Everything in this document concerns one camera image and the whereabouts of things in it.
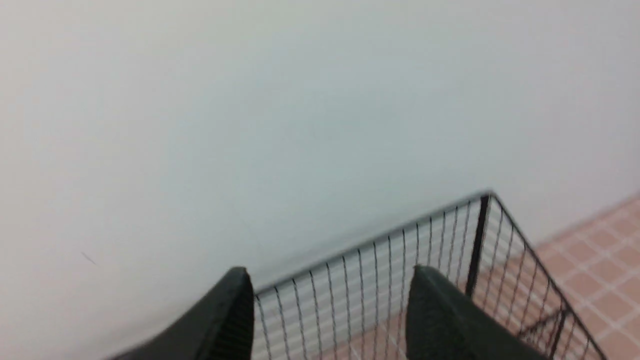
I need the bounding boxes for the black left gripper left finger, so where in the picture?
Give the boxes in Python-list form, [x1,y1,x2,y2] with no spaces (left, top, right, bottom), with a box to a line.
[114,266,255,360]

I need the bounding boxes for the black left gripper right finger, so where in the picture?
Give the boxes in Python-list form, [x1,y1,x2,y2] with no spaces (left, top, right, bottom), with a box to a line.
[405,265,546,360]

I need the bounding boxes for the black wire mesh shelf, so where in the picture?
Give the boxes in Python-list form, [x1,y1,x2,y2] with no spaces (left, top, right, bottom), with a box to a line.
[251,191,606,360]

